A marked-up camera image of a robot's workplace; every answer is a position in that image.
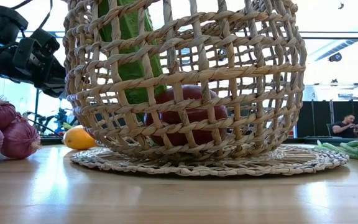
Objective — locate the green corn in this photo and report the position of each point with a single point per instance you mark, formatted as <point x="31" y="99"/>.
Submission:
<point x="129" y="28"/>

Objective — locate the dark red apple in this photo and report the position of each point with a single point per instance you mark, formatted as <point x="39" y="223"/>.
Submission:
<point x="191" y="116"/>

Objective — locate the black background robot arms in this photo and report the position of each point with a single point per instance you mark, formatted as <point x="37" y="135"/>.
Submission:
<point x="56" y="119"/>

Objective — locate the round woven straw placemat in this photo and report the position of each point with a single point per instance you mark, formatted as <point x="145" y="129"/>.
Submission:
<point x="306" y="160"/>

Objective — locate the black room partition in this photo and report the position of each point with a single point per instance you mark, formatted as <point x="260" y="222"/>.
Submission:
<point x="319" y="118"/>

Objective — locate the person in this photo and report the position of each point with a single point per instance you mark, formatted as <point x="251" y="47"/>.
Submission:
<point x="345" y="129"/>

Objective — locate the black ceiling camera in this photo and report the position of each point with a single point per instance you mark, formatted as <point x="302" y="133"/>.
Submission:
<point x="335" y="57"/>

